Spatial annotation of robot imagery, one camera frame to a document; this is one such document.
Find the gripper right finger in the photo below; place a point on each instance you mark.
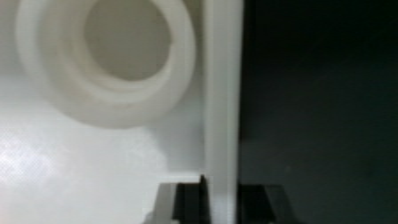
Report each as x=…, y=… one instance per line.
x=263, y=206

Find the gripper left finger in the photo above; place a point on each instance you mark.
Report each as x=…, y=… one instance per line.
x=181, y=203

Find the white square tabletop part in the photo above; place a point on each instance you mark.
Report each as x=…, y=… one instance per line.
x=119, y=75

